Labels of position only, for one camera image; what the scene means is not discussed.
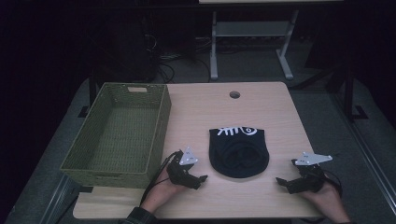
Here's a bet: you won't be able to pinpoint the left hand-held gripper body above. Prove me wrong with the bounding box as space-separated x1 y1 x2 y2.
166 147 202 190

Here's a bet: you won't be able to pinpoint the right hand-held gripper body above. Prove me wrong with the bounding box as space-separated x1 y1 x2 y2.
283 151 333 195

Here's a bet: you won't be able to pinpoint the black knit beanie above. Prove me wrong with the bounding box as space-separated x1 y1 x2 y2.
208 126 270 179

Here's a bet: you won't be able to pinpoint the person's left hand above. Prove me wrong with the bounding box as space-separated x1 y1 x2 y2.
140 167 188 215

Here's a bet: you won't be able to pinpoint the dark sleeve cuff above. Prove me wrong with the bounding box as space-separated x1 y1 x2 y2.
120 206 159 224

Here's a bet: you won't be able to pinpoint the green woven basket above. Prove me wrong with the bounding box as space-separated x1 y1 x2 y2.
59 81 173 189

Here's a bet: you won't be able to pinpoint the black metal stand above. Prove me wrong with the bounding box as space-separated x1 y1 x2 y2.
292 62 370 123

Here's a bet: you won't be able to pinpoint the white metal stand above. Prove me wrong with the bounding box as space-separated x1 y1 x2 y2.
208 9 300 82

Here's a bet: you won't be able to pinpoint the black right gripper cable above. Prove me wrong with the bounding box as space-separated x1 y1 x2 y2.
321 169 344 197

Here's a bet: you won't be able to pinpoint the black floor cables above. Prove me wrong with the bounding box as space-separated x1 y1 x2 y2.
141 15 213 84

